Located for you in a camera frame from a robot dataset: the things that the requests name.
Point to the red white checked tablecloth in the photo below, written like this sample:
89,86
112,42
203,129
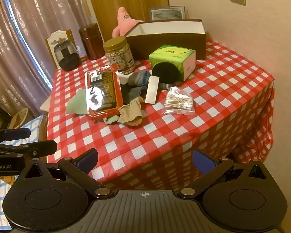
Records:
160,126

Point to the brown cardboard box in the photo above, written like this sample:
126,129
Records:
165,46

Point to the bag of cotton swabs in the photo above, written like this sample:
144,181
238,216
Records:
178,100

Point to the brown metal canister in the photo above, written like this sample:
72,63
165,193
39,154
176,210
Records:
91,41

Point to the red snack package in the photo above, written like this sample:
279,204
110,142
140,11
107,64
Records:
104,89

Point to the beige sock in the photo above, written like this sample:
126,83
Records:
131,109

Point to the sheer patterned curtain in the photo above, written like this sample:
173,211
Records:
26,29

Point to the blue grey knitted sock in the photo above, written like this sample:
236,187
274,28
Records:
139,79

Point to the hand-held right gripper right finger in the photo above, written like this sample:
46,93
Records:
203,161

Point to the clear nut jar gold lid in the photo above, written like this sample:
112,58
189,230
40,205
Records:
118,55

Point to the brown wooden furniture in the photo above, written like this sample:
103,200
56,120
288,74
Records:
44,136

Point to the framed grey picture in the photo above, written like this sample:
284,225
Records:
167,13

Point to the white side table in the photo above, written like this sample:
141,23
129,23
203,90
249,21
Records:
46,105

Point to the green tissue pack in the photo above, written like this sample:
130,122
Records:
172,53

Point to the black round sponge pad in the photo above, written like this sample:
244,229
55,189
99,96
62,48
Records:
166,72

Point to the white flat box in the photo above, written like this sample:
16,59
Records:
152,89

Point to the grey fuzzy cloth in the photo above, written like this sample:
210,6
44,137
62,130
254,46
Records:
133,94

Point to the dark glass blender jar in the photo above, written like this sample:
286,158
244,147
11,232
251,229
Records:
68,60

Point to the wicker basket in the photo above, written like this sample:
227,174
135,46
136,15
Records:
18,117

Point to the mint green towel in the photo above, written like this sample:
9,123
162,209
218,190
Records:
76,104

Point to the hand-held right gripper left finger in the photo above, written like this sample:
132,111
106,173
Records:
87,159

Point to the pink starfish plush toy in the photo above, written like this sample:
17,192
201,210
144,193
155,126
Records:
123,21

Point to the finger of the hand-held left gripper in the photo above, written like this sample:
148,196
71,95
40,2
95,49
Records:
17,134
43,148

